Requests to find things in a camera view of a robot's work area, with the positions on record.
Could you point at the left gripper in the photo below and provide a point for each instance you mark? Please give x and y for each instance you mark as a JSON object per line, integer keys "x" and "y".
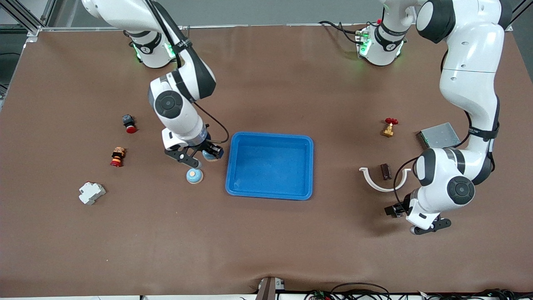
{"x": 400, "y": 207}

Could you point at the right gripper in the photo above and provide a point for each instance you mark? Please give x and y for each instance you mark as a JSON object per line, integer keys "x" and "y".
{"x": 207, "y": 146}

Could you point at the light blue call bell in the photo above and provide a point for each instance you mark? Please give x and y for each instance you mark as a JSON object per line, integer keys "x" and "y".
{"x": 195, "y": 176}
{"x": 209, "y": 157}

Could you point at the dark brown electrolytic capacitor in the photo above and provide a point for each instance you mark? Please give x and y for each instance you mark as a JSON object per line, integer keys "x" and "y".
{"x": 386, "y": 171}

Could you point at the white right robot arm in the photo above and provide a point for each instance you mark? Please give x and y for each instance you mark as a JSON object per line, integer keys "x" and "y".
{"x": 168, "y": 104}

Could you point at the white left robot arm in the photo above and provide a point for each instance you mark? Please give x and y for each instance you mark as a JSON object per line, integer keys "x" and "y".
{"x": 470, "y": 62}

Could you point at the blue plastic tray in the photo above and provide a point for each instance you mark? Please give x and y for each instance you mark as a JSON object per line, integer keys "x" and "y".
{"x": 270, "y": 166}

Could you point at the white half-round pipe clamp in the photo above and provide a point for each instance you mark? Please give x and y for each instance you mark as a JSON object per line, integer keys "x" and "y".
{"x": 385, "y": 189}

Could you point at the brass valve red handwheel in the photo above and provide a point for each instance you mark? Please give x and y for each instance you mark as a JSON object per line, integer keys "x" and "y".
{"x": 389, "y": 130}

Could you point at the silver metal power supply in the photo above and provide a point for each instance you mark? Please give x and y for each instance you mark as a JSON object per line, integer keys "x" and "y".
{"x": 439, "y": 135}

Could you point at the red yellow black push button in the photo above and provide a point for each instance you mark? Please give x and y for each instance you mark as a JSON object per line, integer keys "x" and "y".
{"x": 118, "y": 156}

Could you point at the brown table mat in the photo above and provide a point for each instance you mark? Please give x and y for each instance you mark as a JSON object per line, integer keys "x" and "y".
{"x": 266, "y": 241}

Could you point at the white circuit breaker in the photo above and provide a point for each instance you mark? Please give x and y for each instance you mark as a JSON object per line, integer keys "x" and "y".
{"x": 91, "y": 193}

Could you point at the black switch red mushroom button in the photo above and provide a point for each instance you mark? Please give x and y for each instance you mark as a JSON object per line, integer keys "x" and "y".
{"x": 129, "y": 123}

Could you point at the aluminium frame rail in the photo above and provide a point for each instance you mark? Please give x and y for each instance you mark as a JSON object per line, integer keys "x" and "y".
{"x": 518, "y": 12}
{"x": 25, "y": 16}

